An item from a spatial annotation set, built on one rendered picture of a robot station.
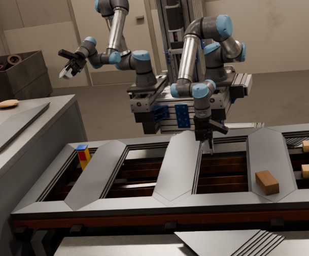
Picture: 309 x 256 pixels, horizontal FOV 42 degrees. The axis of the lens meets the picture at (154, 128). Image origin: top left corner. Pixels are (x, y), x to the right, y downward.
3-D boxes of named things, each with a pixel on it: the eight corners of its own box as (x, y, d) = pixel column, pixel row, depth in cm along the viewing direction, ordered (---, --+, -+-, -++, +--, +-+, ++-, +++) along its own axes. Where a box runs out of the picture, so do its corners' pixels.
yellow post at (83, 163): (92, 178, 245) (84, 150, 238) (84, 179, 246) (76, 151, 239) (95, 174, 250) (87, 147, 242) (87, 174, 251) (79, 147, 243)
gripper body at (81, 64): (79, 73, 233) (89, 60, 240) (68, 63, 230) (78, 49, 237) (72, 77, 239) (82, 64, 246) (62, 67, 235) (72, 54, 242)
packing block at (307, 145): (314, 151, 210) (314, 145, 208) (304, 152, 211) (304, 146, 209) (312, 146, 215) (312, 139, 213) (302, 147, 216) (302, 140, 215)
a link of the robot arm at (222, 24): (225, 48, 262) (200, 13, 213) (248, 46, 256) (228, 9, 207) (224, 66, 260) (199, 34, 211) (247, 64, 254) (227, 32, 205)
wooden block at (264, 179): (279, 193, 170) (279, 183, 168) (266, 196, 170) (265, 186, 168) (268, 179, 181) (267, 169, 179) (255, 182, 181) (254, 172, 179)
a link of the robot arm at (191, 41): (182, 14, 219) (167, 91, 199) (201, 12, 215) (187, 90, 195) (188, 28, 229) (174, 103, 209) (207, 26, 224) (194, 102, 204)
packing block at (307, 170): (314, 177, 188) (314, 170, 187) (303, 178, 189) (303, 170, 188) (312, 170, 194) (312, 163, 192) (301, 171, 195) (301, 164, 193)
